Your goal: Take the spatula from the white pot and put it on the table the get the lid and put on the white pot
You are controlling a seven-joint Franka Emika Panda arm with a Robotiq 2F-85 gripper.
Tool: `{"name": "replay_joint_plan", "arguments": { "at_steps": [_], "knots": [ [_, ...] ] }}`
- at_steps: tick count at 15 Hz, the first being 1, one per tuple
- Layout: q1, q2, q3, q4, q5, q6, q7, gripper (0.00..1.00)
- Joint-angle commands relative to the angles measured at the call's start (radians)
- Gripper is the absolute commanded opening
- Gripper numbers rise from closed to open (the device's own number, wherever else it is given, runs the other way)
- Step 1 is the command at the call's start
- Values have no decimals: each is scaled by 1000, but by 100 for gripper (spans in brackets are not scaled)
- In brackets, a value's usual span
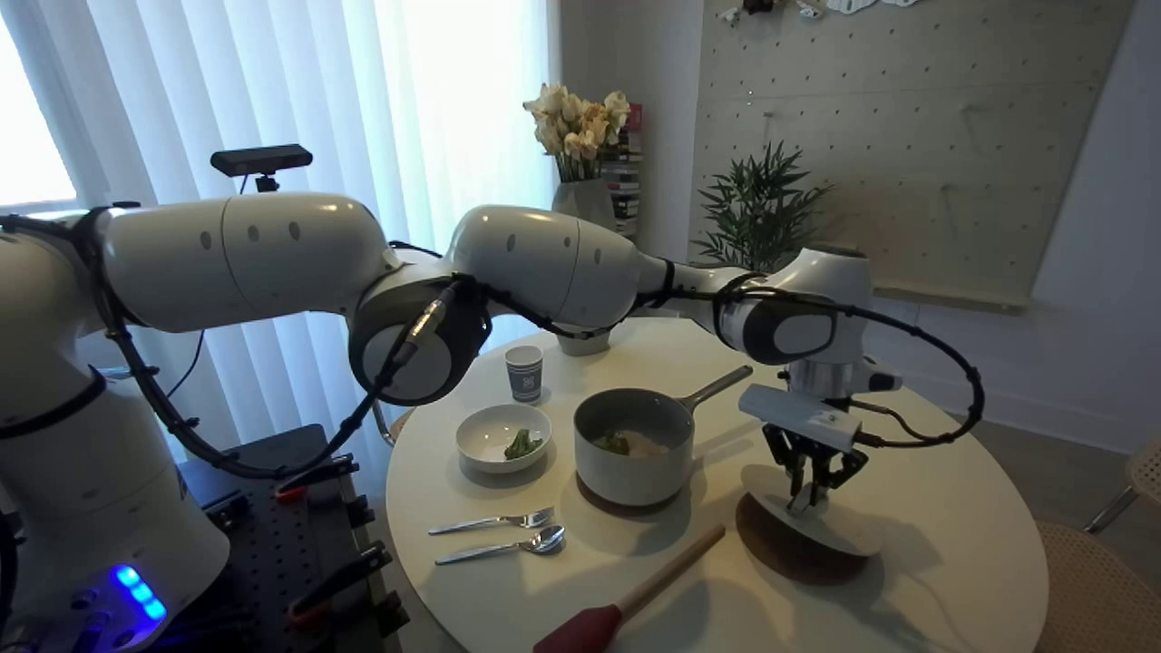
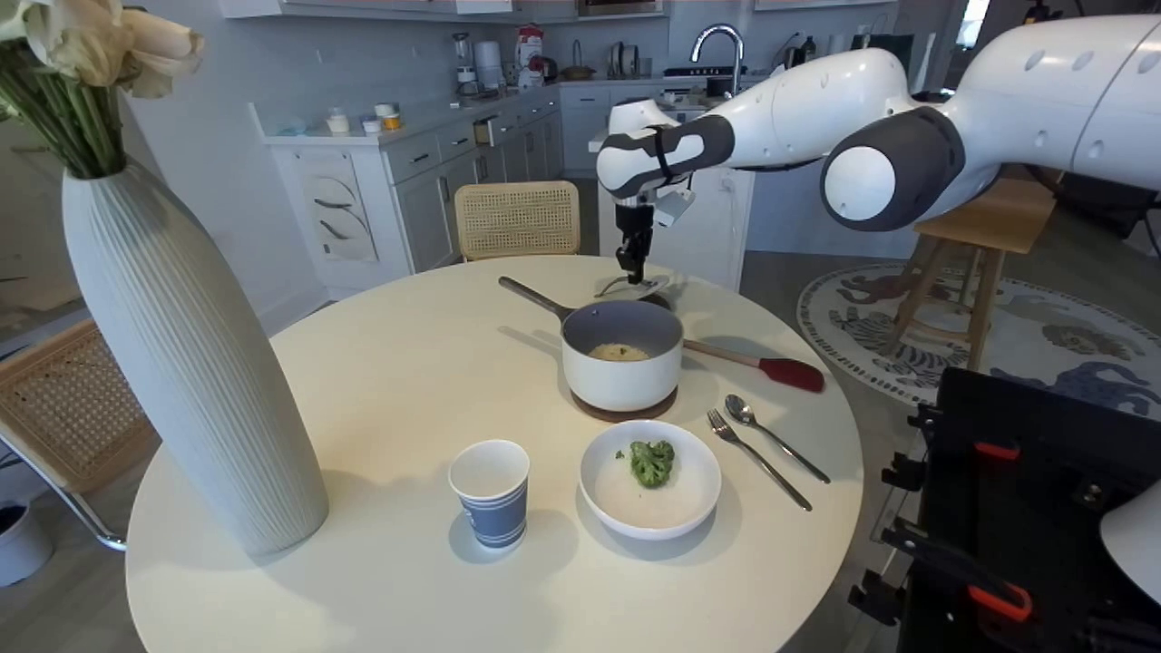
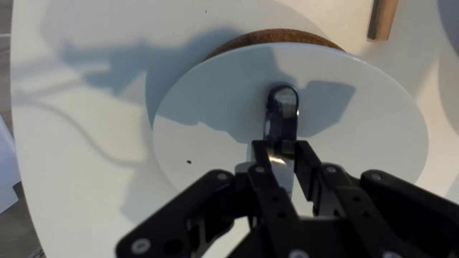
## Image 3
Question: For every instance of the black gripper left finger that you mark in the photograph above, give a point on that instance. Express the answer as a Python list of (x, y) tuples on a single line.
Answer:
[(210, 220)]

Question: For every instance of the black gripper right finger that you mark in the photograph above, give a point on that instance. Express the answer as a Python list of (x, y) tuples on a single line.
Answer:
[(396, 220)]

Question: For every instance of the white round pot lid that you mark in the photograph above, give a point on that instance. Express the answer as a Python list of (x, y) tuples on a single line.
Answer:
[(373, 119)]

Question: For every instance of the wooden spatula red head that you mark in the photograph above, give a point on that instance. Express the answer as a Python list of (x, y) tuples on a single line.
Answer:
[(382, 19)]

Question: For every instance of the round cork trivet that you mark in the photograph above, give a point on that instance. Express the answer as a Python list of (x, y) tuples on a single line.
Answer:
[(267, 36)]

